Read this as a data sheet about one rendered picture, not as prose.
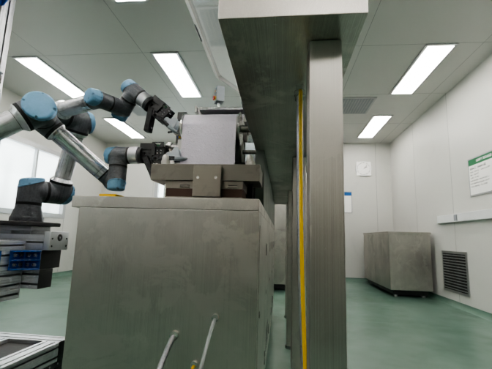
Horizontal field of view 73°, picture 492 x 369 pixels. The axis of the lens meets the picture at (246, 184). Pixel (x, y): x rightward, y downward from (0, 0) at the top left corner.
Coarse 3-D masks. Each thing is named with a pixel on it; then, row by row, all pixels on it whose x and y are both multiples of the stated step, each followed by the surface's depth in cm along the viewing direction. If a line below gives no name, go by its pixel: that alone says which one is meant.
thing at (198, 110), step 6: (198, 108) 177; (204, 108) 176; (210, 108) 176; (216, 108) 176; (222, 108) 176; (228, 108) 175; (234, 108) 175; (240, 108) 175; (198, 114) 181; (204, 114) 182
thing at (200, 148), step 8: (184, 136) 143; (192, 136) 143; (200, 136) 142; (208, 136) 142; (216, 136) 141; (224, 136) 141; (232, 136) 141; (184, 144) 142; (192, 144) 142; (200, 144) 142; (208, 144) 141; (216, 144) 141; (224, 144) 141; (232, 144) 140; (184, 152) 142; (192, 152) 141; (200, 152) 141; (208, 152) 141; (216, 152) 140; (224, 152) 140; (232, 152) 140; (184, 160) 141; (192, 160) 141; (200, 160) 140; (208, 160) 140; (216, 160) 140; (224, 160) 139; (232, 160) 139
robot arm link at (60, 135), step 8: (56, 120) 142; (48, 128) 140; (56, 128) 141; (64, 128) 145; (48, 136) 147; (56, 136) 142; (64, 136) 143; (72, 136) 146; (64, 144) 143; (72, 144) 144; (80, 144) 147; (72, 152) 145; (80, 152) 146; (88, 152) 148; (80, 160) 146; (88, 160) 147; (96, 160) 149; (88, 168) 148; (96, 168) 148; (104, 168) 150; (96, 176) 150; (104, 176) 150; (104, 184) 152
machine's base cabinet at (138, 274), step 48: (96, 240) 113; (144, 240) 111; (192, 240) 109; (240, 240) 108; (96, 288) 110; (144, 288) 109; (192, 288) 107; (240, 288) 105; (96, 336) 108; (144, 336) 106; (192, 336) 105; (240, 336) 103
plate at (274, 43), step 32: (224, 0) 57; (256, 0) 57; (288, 0) 56; (320, 0) 55; (352, 0) 55; (224, 32) 60; (256, 32) 60; (288, 32) 60; (320, 32) 60; (352, 32) 59; (256, 64) 71; (288, 64) 71; (256, 96) 87; (288, 96) 86; (256, 128) 113; (288, 128) 112; (288, 160) 158
